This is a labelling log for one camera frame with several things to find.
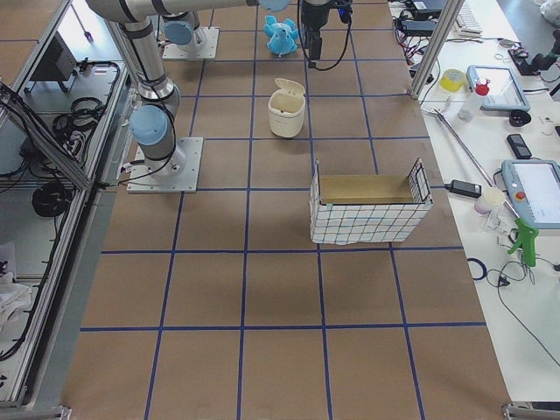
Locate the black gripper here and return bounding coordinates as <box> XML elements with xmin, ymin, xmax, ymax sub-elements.
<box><xmin>301</xmin><ymin>24</ymin><xmax>323</xmax><ymax>60</ymax></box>

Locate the white small trash can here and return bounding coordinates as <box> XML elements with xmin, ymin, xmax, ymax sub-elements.
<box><xmin>268</xmin><ymin>78</ymin><xmax>306</xmax><ymax>138</ymax></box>

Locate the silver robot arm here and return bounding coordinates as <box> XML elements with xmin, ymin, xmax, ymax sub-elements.
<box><xmin>115</xmin><ymin>15</ymin><xmax>203</xmax><ymax>191</ymax></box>
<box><xmin>87</xmin><ymin>0</ymin><xmax>336</xmax><ymax>61</ymax></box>

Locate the blue plush teddy bear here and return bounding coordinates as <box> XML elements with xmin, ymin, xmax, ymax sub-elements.
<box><xmin>263</xmin><ymin>15</ymin><xmax>299</xmax><ymax>57</ymax></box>

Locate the long metal rod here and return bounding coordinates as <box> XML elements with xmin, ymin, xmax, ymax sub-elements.
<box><xmin>423</xmin><ymin>107</ymin><xmax>522</xmax><ymax>220</ymax></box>

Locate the yellow tape roll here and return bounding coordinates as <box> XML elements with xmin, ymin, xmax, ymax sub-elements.
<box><xmin>439</xmin><ymin>68</ymin><xmax>466</xmax><ymax>93</ymax></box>

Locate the clear bottle red cap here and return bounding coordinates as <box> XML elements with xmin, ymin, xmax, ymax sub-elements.
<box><xmin>457</xmin><ymin>79</ymin><xmax>490</xmax><ymax>122</ymax></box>

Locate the checkered cardboard box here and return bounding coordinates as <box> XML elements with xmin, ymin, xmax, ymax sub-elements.
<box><xmin>310</xmin><ymin>158</ymin><xmax>433</xmax><ymax>246</ymax></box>

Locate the black power adapter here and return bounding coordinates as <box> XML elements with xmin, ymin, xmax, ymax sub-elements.
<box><xmin>444</xmin><ymin>179</ymin><xmax>482</xmax><ymax>199</ymax></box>

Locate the white paper cup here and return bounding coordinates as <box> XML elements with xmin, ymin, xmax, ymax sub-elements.
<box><xmin>474</xmin><ymin>187</ymin><xmax>506</xmax><ymax>214</ymax></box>

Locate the teach pendant with screen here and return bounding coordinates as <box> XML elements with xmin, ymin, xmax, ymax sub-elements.
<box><xmin>501</xmin><ymin>159</ymin><xmax>559</xmax><ymax>229</ymax></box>

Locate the green plastic gun tool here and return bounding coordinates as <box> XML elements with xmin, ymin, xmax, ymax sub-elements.
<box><xmin>507</xmin><ymin>217</ymin><xmax>539</xmax><ymax>267</ymax></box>

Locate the blue tape roll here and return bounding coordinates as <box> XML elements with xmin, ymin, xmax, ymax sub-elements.
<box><xmin>467</xmin><ymin>257</ymin><xmax>487</xmax><ymax>281</ymax></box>

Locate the aluminium frame post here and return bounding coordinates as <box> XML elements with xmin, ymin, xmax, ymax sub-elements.
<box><xmin>409</xmin><ymin>0</ymin><xmax>464</xmax><ymax>100</ymax></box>

